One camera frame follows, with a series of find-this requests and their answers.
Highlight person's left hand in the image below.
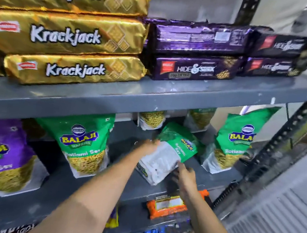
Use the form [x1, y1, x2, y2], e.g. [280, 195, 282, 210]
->
[133, 137, 161, 164]

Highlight person's right hand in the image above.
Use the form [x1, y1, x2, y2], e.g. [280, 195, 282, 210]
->
[170, 162, 201, 200]

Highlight grey metal shelf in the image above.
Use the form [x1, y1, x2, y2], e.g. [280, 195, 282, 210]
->
[0, 0, 307, 233]

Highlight purple Aloo Sev bag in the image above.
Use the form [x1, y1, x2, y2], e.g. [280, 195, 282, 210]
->
[0, 118, 55, 202]

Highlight person's left forearm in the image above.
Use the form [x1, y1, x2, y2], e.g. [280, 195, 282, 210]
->
[26, 141, 146, 233]

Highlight person's right forearm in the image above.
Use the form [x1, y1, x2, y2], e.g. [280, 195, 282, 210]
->
[177, 189, 252, 233]

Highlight green yellow price tag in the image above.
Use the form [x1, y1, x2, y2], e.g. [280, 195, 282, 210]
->
[153, 193, 186, 214]

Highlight pile of orange packets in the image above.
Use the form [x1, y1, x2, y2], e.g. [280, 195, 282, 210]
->
[144, 184, 210, 226]

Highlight blue wrapped packets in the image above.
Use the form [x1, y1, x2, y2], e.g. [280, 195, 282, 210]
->
[142, 224, 166, 233]

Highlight yellow blue biscuit pack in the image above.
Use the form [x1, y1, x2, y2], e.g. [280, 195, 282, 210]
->
[105, 205, 121, 230]

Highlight white louvred metal shutter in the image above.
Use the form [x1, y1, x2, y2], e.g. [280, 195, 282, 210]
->
[223, 182, 307, 233]

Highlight stack of purple biscuit packs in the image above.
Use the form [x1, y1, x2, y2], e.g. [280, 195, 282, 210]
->
[138, 14, 307, 95]

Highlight stack of gold cracker packets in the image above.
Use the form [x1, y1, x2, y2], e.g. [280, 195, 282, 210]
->
[0, 0, 154, 96]

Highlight dark brown biscuit pack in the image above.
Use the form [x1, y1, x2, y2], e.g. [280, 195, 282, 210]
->
[0, 219, 38, 233]

